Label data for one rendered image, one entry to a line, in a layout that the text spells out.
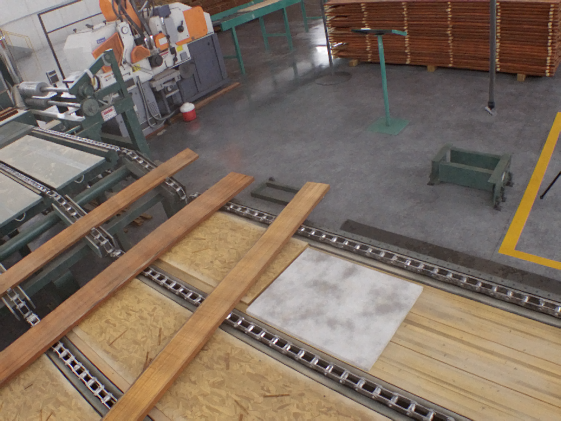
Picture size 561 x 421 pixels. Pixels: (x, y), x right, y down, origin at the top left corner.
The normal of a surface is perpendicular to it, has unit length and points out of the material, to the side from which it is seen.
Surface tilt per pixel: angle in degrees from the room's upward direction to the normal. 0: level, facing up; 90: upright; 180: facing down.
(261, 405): 0
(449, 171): 90
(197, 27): 90
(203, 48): 90
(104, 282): 0
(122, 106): 90
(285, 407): 0
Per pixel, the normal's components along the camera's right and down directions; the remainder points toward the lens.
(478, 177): -0.60, 0.55
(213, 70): 0.78, 0.23
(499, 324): -0.18, -0.81
